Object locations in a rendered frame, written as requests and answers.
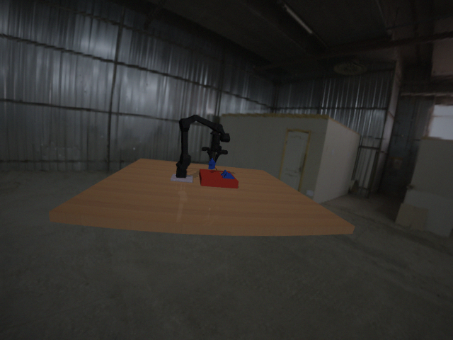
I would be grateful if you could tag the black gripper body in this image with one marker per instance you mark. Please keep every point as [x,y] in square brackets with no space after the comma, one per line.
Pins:
[214,148]

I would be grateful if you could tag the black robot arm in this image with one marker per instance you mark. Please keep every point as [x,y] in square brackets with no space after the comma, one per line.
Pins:
[184,123]

